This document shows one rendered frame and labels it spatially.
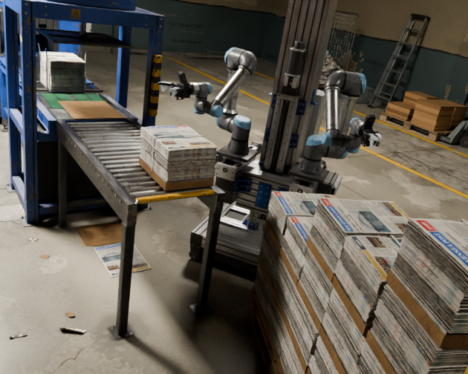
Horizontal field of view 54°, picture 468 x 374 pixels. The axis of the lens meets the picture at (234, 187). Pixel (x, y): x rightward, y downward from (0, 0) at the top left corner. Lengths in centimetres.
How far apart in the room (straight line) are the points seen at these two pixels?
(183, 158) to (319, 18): 122
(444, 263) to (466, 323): 15
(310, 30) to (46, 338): 230
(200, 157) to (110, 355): 112
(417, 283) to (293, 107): 181
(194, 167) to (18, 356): 128
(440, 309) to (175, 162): 149
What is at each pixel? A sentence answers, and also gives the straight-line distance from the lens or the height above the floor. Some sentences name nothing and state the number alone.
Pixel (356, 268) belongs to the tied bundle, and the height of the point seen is 99.
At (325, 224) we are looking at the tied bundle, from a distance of 191.
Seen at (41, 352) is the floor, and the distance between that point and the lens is 265.
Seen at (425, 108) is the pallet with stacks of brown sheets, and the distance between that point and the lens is 850.
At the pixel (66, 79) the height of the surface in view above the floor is 91.
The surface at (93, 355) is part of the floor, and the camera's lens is 261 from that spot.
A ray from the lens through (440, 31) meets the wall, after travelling 977.
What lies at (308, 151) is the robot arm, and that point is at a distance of 291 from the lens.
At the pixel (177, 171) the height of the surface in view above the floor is 91.
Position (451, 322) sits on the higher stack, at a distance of 129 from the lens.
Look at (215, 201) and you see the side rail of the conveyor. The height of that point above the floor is 75.
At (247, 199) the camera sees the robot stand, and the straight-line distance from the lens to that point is 311.
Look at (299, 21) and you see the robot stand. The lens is 301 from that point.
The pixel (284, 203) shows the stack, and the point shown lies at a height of 83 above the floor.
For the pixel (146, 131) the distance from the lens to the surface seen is 257.
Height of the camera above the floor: 181
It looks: 23 degrees down
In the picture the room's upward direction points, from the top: 10 degrees clockwise
